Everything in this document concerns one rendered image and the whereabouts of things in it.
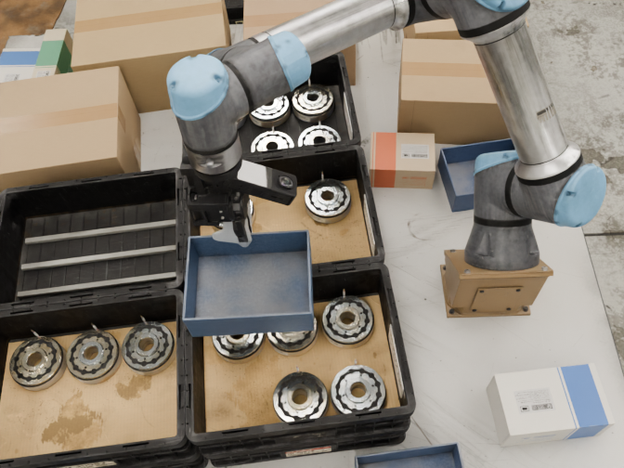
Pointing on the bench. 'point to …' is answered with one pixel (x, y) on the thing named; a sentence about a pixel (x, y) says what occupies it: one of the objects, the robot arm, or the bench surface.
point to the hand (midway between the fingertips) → (249, 239)
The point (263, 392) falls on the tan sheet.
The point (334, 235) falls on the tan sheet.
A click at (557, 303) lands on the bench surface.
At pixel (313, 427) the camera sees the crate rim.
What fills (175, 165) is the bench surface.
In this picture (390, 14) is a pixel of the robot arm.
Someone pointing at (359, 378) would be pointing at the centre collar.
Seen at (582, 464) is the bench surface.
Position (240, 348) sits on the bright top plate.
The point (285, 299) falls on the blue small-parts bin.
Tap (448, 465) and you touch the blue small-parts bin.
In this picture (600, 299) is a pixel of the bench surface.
